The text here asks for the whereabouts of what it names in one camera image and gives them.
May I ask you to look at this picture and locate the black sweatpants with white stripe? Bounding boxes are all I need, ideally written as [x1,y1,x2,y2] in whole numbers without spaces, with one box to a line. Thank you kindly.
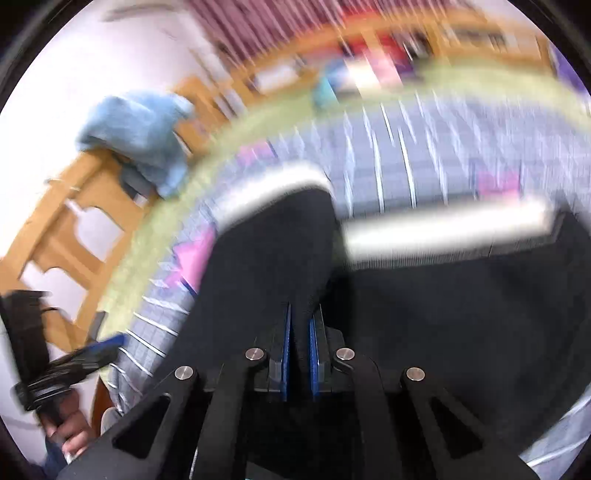
[165,162,590,479]

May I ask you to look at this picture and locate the wooden bed frame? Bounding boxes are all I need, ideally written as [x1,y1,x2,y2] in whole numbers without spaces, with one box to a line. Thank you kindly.
[1,7,554,352]

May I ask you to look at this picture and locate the green fleece bed sheet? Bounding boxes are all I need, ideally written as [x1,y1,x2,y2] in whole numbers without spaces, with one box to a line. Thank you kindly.
[99,61,590,337]

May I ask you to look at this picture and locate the maroon patterned curtain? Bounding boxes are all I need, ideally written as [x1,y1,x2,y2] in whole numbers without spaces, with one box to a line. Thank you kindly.
[184,0,417,70]

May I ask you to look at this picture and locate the person's left hand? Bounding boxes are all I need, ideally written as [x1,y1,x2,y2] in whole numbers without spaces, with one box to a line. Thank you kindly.
[39,390,96,458]

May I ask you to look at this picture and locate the blue grid patterned quilt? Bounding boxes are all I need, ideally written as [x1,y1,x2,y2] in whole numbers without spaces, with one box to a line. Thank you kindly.
[107,95,590,479]

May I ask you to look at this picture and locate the light blue fleece garment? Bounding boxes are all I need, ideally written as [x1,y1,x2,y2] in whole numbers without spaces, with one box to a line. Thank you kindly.
[77,92,194,198]

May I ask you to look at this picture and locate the colourful geometric pillow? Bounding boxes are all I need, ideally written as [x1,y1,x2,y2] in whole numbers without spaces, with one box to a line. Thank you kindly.
[311,54,418,109]

